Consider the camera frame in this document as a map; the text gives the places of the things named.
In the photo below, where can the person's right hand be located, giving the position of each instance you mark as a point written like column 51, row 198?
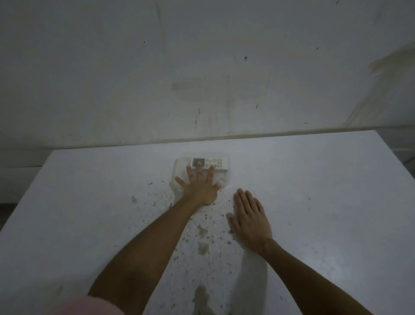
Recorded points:
column 251, row 224

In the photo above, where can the person's left hand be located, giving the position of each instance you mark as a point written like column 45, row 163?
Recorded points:
column 200, row 191

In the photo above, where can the person's left middle finger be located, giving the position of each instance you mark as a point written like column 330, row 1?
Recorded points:
column 199, row 170

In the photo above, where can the person's right thumb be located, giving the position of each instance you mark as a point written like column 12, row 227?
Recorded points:
column 232, row 222

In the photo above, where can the person's left thumb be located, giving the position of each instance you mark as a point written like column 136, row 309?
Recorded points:
column 218, row 186

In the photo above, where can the person's left little finger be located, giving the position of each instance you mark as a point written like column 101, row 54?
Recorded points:
column 181, row 182

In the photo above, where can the person's right little finger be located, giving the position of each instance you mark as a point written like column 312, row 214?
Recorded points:
column 262, row 214

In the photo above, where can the person's right middle finger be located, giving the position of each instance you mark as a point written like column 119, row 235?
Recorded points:
column 248, row 202

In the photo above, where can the person's left forearm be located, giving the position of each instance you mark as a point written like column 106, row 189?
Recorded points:
column 152, row 250

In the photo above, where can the person's right forearm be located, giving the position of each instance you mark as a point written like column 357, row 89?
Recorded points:
column 308, row 279

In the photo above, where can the clear plastic bag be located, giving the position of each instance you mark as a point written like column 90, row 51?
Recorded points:
column 176, row 168

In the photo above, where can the white remote control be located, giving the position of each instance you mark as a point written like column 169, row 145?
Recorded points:
column 218, row 162

